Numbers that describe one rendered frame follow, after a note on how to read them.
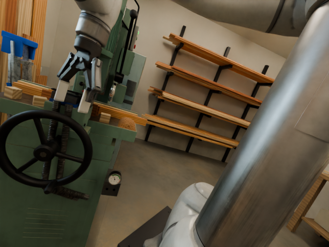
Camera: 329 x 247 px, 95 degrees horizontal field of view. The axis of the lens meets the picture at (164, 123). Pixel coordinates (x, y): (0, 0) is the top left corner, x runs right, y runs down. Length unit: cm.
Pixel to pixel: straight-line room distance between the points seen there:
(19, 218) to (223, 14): 118
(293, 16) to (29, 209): 119
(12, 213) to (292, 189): 109
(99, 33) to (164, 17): 290
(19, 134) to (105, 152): 35
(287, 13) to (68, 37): 330
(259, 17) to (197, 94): 300
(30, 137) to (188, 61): 294
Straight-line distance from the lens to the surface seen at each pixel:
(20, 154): 93
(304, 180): 25
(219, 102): 363
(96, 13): 56
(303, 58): 26
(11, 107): 87
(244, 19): 46
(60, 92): 63
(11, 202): 107
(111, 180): 82
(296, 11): 44
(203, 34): 353
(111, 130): 77
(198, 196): 47
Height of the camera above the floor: 113
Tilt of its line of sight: 11 degrees down
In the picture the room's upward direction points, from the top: 20 degrees clockwise
